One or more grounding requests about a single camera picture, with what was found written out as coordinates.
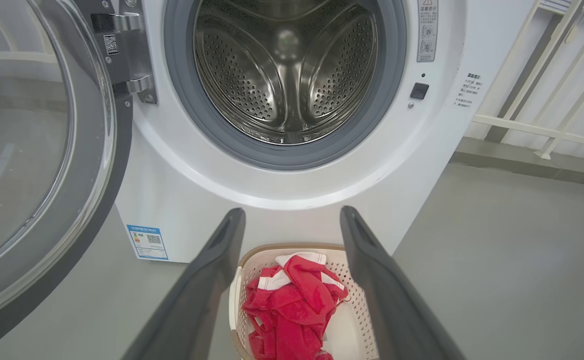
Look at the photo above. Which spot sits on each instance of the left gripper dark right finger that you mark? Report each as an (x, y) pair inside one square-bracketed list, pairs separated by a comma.
[(392, 300)]

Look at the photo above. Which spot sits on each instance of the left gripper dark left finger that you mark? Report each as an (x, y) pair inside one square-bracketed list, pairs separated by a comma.
[(197, 300)]

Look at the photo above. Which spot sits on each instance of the red garment with white trim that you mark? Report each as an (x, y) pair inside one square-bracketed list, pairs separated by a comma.
[(292, 310)]

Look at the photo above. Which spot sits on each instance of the black-rimmed glass washer door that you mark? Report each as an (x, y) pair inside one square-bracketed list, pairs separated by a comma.
[(22, 150)]

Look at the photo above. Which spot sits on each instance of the cream perforated laundry basket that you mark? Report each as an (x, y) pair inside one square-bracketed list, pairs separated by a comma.
[(357, 310)]

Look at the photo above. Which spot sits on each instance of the white front-load washing machine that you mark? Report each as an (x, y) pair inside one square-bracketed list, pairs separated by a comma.
[(422, 150)]

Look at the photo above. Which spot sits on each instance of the black door latch socket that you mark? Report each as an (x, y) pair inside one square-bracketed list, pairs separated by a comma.
[(419, 91)]

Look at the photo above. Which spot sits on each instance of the metal washer door hinge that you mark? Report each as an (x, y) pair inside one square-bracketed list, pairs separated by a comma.
[(132, 50)]

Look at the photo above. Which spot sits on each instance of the blue energy label sticker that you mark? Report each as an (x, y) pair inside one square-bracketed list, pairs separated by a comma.
[(148, 242)]

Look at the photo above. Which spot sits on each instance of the white metal railing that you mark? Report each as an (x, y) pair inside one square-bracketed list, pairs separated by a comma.
[(522, 127)]

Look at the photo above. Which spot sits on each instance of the printed text label on washer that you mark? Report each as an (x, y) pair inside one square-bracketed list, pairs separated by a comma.
[(468, 90)]

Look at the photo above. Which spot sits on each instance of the grey warning sticker on washer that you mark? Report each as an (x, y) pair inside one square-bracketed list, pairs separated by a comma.
[(427, 30)]

